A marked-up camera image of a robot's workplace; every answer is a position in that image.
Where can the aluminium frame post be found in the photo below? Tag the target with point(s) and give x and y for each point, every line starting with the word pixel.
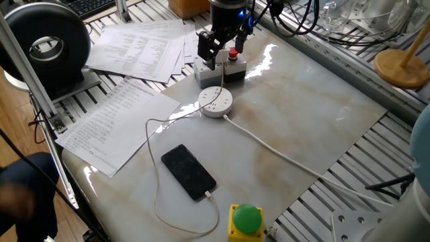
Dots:
pixel 30 75

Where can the person's bare hand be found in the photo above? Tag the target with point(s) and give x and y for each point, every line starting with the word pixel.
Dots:
pixel 15 201

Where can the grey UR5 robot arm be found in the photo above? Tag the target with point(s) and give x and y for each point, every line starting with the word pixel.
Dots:
pixel 410 215

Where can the wooden block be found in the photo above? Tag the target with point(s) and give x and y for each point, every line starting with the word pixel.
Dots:
pixel 188 8

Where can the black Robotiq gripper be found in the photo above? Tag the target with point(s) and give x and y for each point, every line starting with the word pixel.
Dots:
pixel 228 17

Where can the plain white paper sheets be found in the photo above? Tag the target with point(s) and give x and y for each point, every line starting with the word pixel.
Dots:
pixel 189 40

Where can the round white power socket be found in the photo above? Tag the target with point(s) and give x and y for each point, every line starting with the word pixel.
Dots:
pixel 215 101

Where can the clear glass vessel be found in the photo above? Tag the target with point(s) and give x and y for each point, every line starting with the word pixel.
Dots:
pixel 336 15

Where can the black computer keyboard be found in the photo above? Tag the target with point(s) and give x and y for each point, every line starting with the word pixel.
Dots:
pixel 90 6

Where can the person's dark trouser leg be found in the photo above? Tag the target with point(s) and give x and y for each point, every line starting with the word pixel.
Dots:
pixel 40 174

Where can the handwritten list paper sheet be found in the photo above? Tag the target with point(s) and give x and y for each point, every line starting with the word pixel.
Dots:
pixel 116 126

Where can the black smartphone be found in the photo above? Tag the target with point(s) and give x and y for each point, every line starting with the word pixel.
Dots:
pixel 188 172

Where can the yellow box green dome button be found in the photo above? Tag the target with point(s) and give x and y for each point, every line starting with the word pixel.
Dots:
pixel 246 223

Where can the red emergency stop button box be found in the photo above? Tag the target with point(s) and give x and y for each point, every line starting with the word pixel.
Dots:
pixel 235 69

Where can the silver robot mounting plate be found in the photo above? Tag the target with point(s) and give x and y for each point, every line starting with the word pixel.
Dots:
pixel 352 223

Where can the grey device base plate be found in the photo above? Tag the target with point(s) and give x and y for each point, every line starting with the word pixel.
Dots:
pixel 84 85

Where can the wooden stand with round base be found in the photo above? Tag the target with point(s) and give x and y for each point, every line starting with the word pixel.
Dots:
pixel 401 69

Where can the printed table paper sheet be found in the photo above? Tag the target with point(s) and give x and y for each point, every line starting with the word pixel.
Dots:
pixel 137 50

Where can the grey box green push button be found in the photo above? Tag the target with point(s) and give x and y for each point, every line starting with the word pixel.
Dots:
pixel 203 75

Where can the white charger plug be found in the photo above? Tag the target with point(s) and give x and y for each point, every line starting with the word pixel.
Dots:
pixel 222 57

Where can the marble pattern tile slab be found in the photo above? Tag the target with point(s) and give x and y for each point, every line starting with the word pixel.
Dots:
pixel 295 111

